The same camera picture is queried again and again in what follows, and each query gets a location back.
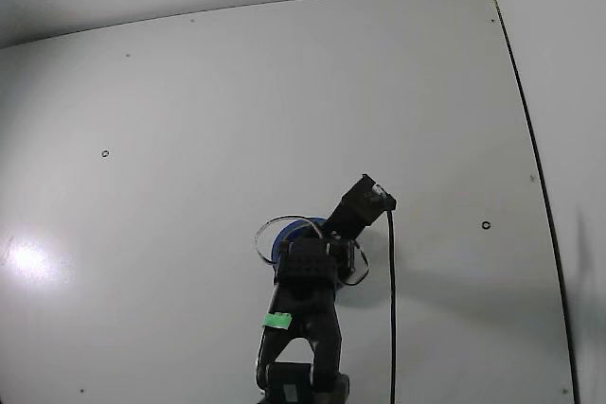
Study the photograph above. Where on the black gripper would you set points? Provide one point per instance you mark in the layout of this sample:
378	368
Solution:
316	233

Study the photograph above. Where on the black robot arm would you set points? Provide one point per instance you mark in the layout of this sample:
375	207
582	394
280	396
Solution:
312	328

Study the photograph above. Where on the green tape strip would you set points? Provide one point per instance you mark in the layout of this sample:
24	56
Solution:
276	321

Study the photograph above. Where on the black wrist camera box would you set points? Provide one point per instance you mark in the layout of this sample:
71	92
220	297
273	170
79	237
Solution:
364	200

